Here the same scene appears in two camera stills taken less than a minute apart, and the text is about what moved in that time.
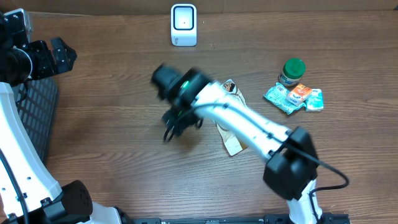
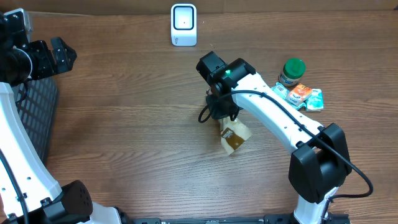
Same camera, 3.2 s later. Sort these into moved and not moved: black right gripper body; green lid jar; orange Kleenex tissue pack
Moved: black right gripper body
Not moved: orange Kleenex tissue pack; green lid jar
